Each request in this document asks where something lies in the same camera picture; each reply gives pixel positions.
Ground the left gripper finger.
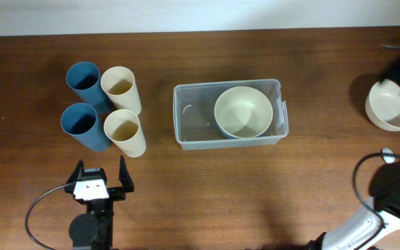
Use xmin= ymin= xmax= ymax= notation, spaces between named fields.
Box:
xmin=119 ymin=155 xmax=134 ymax=192
xmin=66 ymin=160 xmax=84 ymax=184

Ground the cream bowl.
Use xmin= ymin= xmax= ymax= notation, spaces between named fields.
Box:
xmin=365 ymin=80 xmax=400 ymax=131
xmin=214 ymin=86 xmax=274 ymax=133

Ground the blue cup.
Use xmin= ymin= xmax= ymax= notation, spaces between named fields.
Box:
xmin=65 ymin=61 xmax=113 ymax=113
xmin=60 ymin=103 xmax=111 ymax=152

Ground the cream cup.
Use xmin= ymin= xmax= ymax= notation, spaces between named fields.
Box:
xmin=101 ymin=66 xmax=142 ymax=115
xmin=103 ymin=109 xmax=147 ymax=158

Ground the blue bowl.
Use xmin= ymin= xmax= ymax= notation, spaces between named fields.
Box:
xmin=219 ymin=126 xmax=267 ymax=139

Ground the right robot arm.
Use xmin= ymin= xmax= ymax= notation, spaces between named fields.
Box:
xmin=306 ymin=57 xmax=400 ymax=250

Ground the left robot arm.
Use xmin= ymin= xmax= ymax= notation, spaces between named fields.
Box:
xmin=65 ymin=156 xmax=135 ymax=250

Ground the clear plastic container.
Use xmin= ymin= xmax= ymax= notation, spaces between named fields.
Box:
xmin=173 ymin=78 xmax=290 ymax=150

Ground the white plastic spoon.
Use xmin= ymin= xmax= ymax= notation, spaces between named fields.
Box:
xmin=381 ymin=148 xmax=396 ymax=164

